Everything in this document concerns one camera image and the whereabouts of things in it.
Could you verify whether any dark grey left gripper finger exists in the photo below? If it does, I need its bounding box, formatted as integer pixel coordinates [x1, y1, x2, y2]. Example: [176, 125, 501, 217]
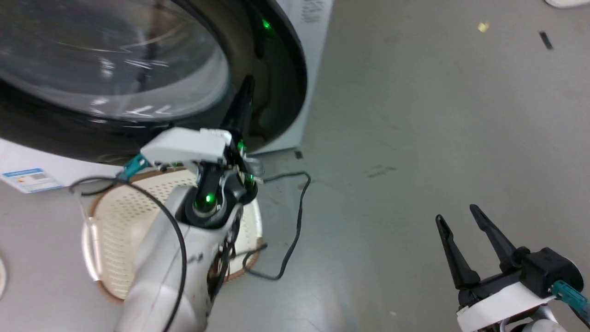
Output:
[219, 75, 256, 144]

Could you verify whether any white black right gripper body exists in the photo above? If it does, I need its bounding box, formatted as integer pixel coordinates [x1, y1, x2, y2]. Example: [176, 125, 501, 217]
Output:
[455, 271, 557, 332]

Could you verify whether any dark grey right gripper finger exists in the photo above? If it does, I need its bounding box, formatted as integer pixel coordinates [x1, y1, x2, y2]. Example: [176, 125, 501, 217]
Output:
[469, 204, 520, 273]
[435, 214, 481, 291]

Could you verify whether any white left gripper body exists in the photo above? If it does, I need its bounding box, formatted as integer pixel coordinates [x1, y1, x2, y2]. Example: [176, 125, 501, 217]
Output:
[140, 128, 234, 173]

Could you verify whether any dark round washer door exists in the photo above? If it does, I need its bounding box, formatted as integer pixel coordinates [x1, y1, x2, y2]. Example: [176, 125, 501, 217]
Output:
[0, 0, 308, 165]

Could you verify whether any white front-load washing machine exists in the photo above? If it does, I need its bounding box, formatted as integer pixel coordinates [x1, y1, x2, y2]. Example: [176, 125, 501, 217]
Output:
[0, 0, 334, 194]

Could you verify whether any cream perforated laundry basket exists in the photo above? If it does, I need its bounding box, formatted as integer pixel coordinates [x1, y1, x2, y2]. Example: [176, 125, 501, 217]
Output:
[81, 168, 264, 302]

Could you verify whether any blue energy label sticker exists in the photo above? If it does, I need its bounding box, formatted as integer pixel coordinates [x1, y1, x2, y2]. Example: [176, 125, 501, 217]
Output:
[1, 168, 63, 194]

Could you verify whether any white object at floor edge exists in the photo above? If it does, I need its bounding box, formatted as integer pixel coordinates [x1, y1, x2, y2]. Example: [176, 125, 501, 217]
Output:
[544, 0, 590, 9]

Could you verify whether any teal cable connector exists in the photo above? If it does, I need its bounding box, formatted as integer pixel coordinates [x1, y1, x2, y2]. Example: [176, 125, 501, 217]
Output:
[117, 154, 150, 181]
[550, 280, 590, 324]

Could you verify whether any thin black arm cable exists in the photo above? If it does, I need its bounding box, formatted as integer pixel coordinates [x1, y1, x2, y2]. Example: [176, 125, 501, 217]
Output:
[69, 177, 188, 332]

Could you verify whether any black cable with plug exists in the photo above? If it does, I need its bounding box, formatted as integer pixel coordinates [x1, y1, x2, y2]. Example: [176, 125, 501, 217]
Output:
[242, 171, 312, 281]

